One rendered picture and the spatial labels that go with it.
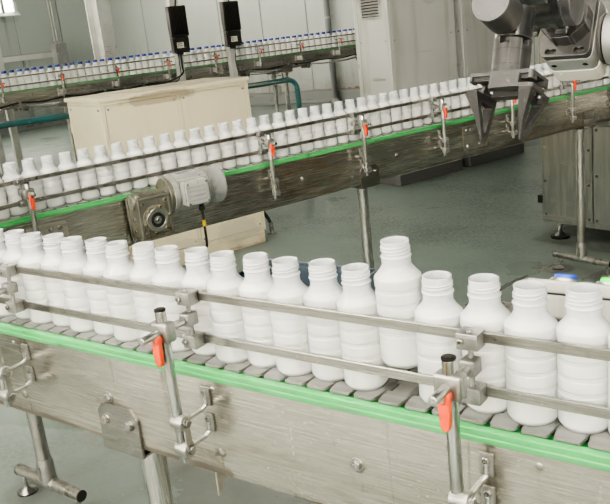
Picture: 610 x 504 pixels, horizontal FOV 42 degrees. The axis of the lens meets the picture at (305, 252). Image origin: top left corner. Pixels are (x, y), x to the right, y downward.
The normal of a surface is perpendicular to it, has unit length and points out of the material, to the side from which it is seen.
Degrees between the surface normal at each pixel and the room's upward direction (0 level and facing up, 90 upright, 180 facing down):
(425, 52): 90
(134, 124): 90
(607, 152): 90
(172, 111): 90
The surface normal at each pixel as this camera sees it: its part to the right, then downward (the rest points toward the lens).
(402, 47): 0.61, 0.17
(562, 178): -0.80, 0.25
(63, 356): -0.58, 0.29
